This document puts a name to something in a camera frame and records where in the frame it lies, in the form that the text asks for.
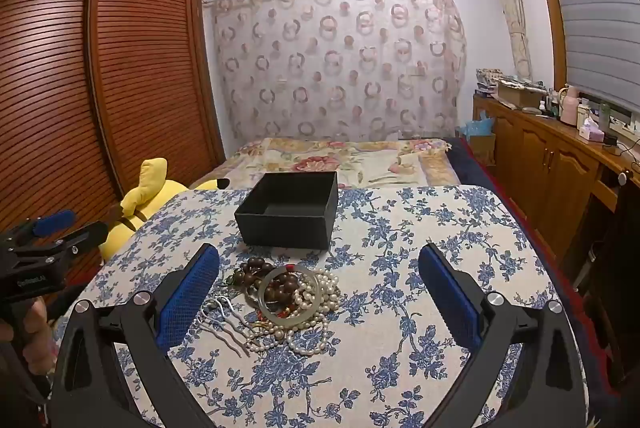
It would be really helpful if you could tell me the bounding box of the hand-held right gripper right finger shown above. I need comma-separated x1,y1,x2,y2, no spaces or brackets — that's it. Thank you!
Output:
418,243,591,428

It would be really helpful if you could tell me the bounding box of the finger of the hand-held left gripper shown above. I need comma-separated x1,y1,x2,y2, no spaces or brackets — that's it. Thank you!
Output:
15,221,111,259
7,209,77,240

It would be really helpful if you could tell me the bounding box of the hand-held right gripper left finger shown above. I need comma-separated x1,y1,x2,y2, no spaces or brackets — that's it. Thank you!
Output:
49,243,222,428

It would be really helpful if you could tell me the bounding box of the silver hair comb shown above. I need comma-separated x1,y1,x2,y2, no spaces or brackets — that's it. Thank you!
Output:
200,295,253,356

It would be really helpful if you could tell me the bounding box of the pale jade bangle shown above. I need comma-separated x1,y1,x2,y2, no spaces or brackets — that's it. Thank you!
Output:
257,264,323,324

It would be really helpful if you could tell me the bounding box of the brown wooden bead bracelet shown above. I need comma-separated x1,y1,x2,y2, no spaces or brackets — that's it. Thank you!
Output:
231,257,303,316

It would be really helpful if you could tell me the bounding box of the red string charm bracelet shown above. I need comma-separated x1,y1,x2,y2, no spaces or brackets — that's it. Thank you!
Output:
245,305,291,339

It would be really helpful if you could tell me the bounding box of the black cardboard box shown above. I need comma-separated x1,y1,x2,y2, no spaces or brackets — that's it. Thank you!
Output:
234,171,340,251

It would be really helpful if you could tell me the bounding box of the white pearl necklace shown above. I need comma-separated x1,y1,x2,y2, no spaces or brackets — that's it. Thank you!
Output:
245,271,343,356

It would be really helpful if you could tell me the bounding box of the person's left hand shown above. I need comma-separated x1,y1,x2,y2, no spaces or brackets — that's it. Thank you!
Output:
0,298,56,379

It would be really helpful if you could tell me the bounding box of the yellow plush toy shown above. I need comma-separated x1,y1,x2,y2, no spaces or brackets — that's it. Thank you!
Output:
98,157,231,261

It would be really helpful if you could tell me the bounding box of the blue floral tablecloth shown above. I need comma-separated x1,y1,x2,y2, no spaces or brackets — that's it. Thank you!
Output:
47,184,588,428

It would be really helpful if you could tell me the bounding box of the long wooden cabinet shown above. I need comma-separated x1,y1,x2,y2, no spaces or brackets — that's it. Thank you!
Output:
472,93,640,269

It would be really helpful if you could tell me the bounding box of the floral bed blanket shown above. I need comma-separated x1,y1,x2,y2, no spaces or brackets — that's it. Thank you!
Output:
192,137,463,190

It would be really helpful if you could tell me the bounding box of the blue plastic bag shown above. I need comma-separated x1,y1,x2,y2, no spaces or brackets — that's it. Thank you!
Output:
457,111,496,139

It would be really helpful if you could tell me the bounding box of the brown slatted wooden wardrobe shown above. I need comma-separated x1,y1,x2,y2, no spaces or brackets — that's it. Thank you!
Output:
0,0,227,289

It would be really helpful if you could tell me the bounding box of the open cardboard box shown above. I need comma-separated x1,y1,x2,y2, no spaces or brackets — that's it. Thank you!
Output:
495,81,546,109

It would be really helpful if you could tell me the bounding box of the pink tissue box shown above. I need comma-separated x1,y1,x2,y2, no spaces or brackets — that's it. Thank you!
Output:
580,118,606,142

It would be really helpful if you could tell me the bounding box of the stack of papers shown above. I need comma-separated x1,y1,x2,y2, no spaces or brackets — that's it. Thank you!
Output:
475,68,506,96

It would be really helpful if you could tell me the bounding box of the pink thermos jug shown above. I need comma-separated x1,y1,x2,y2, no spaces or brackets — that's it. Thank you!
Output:
559,84,581,126

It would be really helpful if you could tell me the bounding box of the tied lace curtain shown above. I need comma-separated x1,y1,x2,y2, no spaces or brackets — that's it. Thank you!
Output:
477,0,533,82

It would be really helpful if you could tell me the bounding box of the grey window blind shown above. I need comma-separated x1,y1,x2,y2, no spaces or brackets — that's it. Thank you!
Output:
530,0,640,119

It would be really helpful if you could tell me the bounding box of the ring patterned sheer curtain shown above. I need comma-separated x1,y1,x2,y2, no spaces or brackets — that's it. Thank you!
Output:
212,0,468,144

